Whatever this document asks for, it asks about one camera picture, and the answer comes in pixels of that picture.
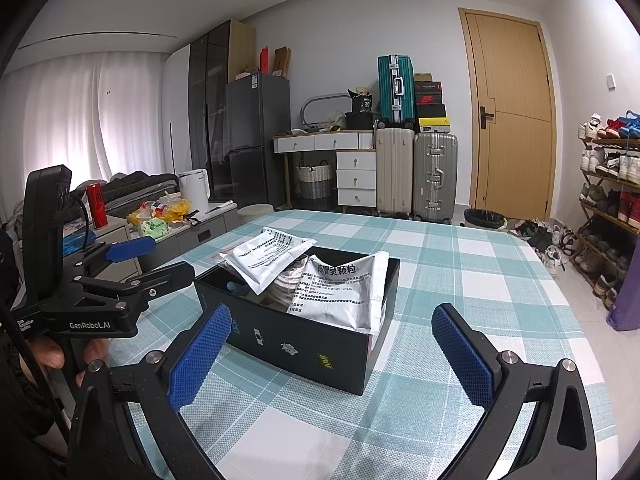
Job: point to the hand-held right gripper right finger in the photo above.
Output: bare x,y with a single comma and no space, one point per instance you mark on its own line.
465,355

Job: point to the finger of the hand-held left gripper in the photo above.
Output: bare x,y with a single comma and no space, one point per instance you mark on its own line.
132,249
170,275

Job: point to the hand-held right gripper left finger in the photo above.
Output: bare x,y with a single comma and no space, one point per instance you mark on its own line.
200,355

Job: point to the white printed packet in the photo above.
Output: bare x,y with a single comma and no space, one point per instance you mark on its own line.
265,255
340,290

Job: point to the black cardboard box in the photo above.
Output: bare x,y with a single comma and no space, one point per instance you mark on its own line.
300,345

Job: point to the person's left hand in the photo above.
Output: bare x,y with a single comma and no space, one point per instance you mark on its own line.
45,355

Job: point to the blue packet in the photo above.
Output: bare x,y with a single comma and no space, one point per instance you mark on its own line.
77,244

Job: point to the grey low cabinet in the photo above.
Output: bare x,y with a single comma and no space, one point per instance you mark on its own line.
200,232

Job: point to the red can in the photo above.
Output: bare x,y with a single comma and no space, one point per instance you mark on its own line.
97,205

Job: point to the yellow plastic bag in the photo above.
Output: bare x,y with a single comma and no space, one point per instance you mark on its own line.
175,210

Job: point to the dark padded jacket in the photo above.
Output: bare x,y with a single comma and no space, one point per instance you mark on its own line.
135,187

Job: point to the white small appliance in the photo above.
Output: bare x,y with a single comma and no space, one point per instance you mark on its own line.
194,191

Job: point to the white round stool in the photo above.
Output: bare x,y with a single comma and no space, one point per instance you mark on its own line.
255,212

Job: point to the white curtain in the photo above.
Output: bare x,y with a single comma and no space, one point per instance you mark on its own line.
75,125

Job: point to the pile of sneakers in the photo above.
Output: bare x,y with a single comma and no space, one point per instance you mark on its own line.
542,245

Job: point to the black lined trash bin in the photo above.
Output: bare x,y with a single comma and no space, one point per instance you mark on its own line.
484,219

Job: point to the purple cloth bag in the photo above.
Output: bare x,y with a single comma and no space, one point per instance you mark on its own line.
625,310

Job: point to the woven basket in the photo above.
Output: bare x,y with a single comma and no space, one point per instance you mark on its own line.
316,180

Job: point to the tall wardrobe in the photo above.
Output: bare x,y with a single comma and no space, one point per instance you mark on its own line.
210,90

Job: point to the silver suitcase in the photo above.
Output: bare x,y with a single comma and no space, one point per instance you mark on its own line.
435,175

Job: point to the grey refrigerator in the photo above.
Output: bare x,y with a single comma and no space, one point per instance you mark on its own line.
257,110

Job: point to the beige suitcase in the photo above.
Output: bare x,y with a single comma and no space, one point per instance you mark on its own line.
395,172

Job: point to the wooden shoe rack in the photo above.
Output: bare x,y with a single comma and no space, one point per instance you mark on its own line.
607,217

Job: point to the white desk with drawers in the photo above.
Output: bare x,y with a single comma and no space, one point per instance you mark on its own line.
356,160

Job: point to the red bag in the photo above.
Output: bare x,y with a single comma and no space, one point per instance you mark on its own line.
265,61

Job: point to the yellow black shoe box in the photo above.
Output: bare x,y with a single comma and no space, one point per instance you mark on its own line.
434,124

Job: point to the brown cardboard box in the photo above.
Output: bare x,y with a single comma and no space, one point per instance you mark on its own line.
281,62

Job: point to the rows of assorted shoes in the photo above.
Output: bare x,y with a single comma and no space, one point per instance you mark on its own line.
607,162

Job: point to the wooden door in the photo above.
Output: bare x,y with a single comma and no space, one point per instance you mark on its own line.
510,110

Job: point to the red black shoe box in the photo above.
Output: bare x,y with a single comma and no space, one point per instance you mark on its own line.
429,99

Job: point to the black paper bag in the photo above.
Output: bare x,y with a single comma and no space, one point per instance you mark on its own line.
362,102

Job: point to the teal suitcase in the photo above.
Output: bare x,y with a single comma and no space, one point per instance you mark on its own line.
395,90

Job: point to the tan cardboard box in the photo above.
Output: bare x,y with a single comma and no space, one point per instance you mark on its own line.
423,77

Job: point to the grey curved metal frame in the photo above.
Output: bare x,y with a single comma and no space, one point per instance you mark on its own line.
322,97

